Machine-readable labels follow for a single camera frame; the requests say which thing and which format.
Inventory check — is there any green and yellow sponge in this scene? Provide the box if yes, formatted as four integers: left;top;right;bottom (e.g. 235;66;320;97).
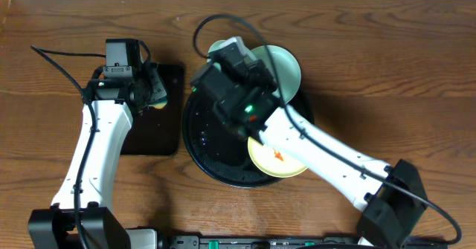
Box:
149;100;167;109

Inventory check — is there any light blue plate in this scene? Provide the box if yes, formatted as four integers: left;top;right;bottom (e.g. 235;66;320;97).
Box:
207;40;225;63

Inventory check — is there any yellow plate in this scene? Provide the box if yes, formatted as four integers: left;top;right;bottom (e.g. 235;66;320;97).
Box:
247;138;307;178

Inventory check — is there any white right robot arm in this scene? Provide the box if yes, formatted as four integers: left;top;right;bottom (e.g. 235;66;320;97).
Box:
190;62;428;248

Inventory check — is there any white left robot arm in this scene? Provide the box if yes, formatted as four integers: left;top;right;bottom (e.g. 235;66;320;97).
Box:
28;63;168;248

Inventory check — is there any black rectangular tray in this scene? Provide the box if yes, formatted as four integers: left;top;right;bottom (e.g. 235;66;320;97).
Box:
121;64;184;155

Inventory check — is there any black round tray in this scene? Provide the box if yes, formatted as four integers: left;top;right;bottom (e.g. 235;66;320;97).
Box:
181;87;315;189

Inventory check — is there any pale green plate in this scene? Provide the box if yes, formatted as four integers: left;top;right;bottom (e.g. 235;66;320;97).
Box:
268;45;302;103

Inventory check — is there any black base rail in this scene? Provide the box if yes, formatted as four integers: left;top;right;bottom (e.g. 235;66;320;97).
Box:
157;236;372;249

